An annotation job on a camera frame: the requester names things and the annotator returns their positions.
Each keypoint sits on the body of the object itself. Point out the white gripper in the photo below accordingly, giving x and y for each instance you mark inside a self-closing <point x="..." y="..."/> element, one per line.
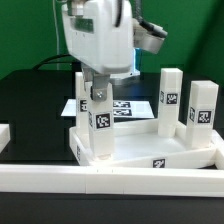
<point x="94" y="40"/>

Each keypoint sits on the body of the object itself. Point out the white desk top tray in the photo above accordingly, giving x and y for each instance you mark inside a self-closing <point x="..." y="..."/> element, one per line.
<point x="137" y="144"/>

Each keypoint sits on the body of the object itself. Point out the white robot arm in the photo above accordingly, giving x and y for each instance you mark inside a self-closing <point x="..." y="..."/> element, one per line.
<point x="146" y="35"/>

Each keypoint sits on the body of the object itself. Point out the white marker sheet with tags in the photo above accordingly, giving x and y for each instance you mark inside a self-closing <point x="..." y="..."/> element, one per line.
<point x="121" y="108"/>

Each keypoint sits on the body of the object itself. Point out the white left fence bar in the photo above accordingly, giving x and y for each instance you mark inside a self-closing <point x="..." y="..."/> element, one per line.
<point x="4" y="136"/>

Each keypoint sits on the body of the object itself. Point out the white fence bar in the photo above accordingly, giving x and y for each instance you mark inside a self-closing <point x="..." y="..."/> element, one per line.
<point x="109" y="180"/>
<point x="4" y="136"/>
<point x="219" y="143"/>

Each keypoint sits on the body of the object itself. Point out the white front fence bar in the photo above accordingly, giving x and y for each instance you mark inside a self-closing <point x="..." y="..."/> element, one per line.
<point x="109" y="180"/>

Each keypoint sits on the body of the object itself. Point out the white right fence bar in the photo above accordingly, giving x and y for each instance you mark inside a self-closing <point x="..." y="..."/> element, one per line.
<point x="219" y="143"/>

